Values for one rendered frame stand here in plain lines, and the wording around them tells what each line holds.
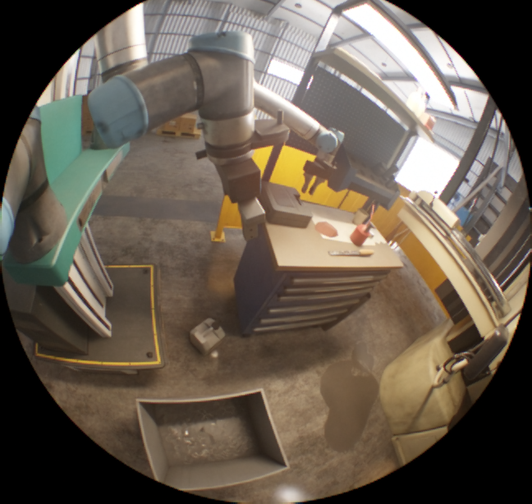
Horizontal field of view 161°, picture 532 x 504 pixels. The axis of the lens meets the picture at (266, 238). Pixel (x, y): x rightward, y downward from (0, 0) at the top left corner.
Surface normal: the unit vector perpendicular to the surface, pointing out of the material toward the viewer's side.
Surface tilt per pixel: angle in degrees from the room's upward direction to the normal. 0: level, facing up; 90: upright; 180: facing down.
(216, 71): 75
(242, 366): 0
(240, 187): 98
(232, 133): 100
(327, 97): 90
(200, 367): 0
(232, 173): 25
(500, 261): 90
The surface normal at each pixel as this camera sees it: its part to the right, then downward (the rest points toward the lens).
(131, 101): 0.63, 0.53
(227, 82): 0.66, 0.72
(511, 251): -0.91, -0.05
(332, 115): 0.21, 0.70
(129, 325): 0.32, -0.71
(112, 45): 0.31, 0.80
